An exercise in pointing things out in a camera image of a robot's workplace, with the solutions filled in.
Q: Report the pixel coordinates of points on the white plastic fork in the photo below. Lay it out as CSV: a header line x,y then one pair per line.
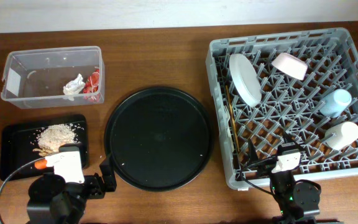
x,y
227,117

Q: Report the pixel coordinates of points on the red snack wrapper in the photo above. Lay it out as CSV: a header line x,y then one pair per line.
x,y
92,86

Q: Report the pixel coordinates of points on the pink bowl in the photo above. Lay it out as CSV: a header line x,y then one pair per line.
x,y
290,65

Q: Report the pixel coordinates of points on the pile of rice and shells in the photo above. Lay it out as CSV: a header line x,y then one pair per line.
x,y
50,139

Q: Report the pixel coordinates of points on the black rectangular tray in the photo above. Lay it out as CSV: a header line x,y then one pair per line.
x,y
19,141

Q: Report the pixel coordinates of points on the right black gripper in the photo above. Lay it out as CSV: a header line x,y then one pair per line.
x,y
266,166

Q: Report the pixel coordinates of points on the wooden chopstick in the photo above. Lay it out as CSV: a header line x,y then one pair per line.
x,y
238,150

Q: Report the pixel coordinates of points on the clear plastic waste bin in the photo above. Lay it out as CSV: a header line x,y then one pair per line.
x,y
35,78

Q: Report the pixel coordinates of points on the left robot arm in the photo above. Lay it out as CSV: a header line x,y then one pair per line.
x,y
61,196

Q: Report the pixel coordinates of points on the crumpled white tissue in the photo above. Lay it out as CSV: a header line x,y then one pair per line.
x,y
74,87

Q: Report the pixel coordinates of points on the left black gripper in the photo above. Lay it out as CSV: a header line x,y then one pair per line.
x,y
97,190

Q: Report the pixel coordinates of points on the cream plastic cup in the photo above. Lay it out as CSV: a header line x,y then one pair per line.
x,y
344,134

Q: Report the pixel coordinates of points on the orange carrot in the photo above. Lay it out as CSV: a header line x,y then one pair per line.
x,y
41,164

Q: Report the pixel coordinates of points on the grey plate with food scraps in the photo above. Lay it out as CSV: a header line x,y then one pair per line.
x,y
245,79

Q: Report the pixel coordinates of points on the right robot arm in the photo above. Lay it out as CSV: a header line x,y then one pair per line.
x,y
298,200

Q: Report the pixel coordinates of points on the round black serving tray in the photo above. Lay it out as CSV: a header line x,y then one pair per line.
x,y
159,139

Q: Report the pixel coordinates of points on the grey dishwasher rack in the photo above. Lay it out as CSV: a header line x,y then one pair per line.
x,y
287,104

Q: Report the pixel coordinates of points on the light blue plastic cup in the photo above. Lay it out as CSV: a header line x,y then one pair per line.
x,y
335,103

